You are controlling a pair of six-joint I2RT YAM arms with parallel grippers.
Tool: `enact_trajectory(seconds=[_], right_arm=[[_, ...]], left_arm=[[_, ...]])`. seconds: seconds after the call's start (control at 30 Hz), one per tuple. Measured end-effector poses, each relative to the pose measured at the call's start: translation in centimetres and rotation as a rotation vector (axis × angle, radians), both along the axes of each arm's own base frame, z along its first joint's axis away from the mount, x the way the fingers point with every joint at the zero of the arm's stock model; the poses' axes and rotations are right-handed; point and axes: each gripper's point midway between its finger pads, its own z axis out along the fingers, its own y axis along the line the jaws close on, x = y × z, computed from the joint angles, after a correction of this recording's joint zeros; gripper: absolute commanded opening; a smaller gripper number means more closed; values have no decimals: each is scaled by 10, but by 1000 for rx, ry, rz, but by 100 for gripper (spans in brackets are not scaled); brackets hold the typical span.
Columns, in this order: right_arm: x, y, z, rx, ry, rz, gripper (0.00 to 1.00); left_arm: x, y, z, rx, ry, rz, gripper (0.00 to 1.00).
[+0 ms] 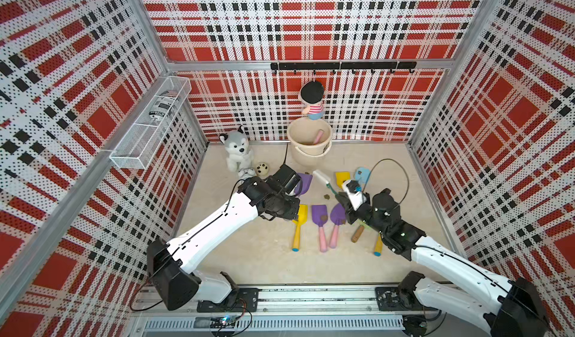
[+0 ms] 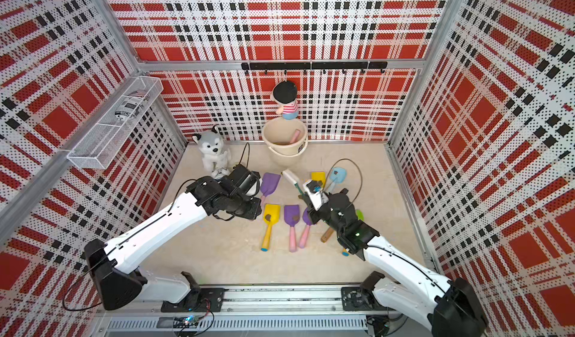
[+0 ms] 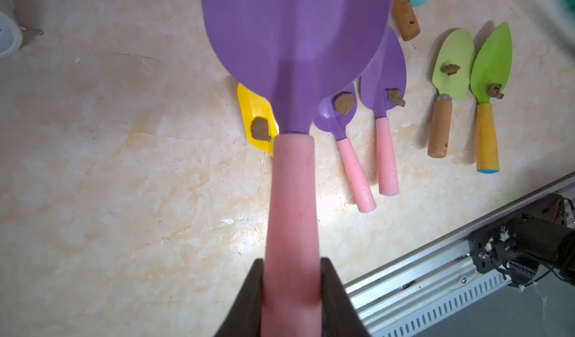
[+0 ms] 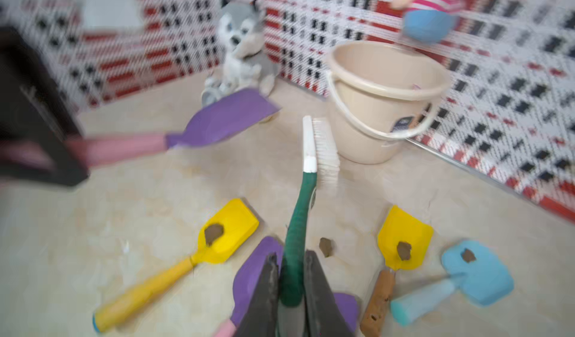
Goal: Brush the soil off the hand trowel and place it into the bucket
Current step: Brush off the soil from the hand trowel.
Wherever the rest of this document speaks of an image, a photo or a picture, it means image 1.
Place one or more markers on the white brush green handle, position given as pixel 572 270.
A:
pixel 325 180

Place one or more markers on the yellow trowel wooden handle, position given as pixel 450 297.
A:
pixel 342 177

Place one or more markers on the green circuit board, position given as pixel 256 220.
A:
pixel 215 323

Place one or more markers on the light blue hand trowel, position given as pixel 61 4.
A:
pixel 362 175

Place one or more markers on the purple pointed trowel right row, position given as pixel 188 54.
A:
pixel 338 218

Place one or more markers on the grey white husky plush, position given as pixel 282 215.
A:
pixel 240 155

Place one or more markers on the green trowel yellow handle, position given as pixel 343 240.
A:
pixel 378 246

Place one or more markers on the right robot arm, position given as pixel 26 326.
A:
pixel 489 301

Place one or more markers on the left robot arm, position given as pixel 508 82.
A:
pixel 173 266

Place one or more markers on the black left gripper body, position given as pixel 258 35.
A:
pixel 284 200

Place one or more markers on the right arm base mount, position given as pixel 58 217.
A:
pixel 397 294

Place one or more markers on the light green trowel wooden handle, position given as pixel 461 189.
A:
pixel 358 232

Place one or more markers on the doll with black hat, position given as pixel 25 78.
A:
pixel 311 95

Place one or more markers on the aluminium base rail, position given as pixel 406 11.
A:
pixel 301 310

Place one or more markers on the purple square trowel pink handle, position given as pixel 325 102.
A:
pixel 318 137

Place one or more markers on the can in shelf basket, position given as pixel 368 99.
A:
pixel 163 105

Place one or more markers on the purple square trowel row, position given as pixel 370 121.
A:
pixel 319 217
pixel 303 185

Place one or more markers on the panda face squishy ball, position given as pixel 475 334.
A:
pixel 262 170

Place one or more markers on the black hook rail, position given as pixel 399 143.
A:
pixel 344 65

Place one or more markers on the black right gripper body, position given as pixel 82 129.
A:
pixel 361 214

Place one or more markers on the beige plastic bucket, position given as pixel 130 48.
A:
pixel 301 133

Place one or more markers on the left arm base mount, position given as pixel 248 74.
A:
pixel 220 293

